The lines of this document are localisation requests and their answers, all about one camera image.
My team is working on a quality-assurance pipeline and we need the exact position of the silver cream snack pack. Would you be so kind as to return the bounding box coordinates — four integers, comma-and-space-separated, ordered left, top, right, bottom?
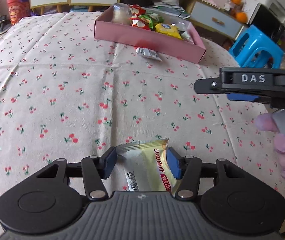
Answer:
116, 139, 179, 194

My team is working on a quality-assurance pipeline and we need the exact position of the white jam cookie pack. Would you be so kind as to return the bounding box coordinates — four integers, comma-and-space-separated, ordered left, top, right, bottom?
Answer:
178, 27, 194, 44

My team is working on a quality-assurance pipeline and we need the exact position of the yellow chip bag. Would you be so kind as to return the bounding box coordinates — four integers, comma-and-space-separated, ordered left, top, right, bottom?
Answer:
155, 23, 182, 40

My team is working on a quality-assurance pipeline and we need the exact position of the orange white snack pack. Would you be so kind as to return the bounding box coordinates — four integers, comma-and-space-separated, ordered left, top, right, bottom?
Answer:
136, 47, 162, 62

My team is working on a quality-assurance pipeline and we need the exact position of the green cartoon snack pack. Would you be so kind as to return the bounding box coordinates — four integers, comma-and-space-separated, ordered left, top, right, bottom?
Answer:
139, 13, 164, 30

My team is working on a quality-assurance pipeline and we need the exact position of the red snack pack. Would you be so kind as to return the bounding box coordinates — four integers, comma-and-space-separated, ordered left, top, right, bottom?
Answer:
130, 16, 151, 30
129, 4, 146, 16

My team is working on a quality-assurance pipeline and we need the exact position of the clear white rice cracker pack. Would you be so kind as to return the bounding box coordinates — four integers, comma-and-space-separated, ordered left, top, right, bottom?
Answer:
111, 3, 131, 25

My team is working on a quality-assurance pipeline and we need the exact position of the pink gloved hand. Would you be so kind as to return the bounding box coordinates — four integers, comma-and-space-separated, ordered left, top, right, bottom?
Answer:
254, 113, 285, 179

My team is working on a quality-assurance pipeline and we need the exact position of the blue plastic stool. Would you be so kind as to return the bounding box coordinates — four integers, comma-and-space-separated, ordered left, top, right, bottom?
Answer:
229, 25, 284, 69

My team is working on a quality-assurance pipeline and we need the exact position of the black microwave oven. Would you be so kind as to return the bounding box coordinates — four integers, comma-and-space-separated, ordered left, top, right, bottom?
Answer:
250, 5, 285, 43

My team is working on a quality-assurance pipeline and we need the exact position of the lower orange fruit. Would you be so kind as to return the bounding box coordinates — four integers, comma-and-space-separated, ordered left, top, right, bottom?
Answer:
235, 11, 248, 23

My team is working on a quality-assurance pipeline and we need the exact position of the cherry print tablecloth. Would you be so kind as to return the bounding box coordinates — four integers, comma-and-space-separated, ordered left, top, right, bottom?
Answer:
0, 12, 285, 235

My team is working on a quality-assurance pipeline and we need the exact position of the pink cardboard box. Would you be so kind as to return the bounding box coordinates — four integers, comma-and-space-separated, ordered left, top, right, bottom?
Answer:
94, 6, 206, 64

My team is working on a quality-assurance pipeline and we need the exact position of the stack of papers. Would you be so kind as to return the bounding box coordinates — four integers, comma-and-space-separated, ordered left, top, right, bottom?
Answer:
151, 1, 190, 20

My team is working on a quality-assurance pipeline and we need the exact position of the red round drum bag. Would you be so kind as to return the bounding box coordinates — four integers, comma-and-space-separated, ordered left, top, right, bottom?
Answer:
7, 0, 31, 25

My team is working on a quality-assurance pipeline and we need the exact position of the wooden TV cabinet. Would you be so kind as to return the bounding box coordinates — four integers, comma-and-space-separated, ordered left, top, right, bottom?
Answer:
30, 0, 247, 40

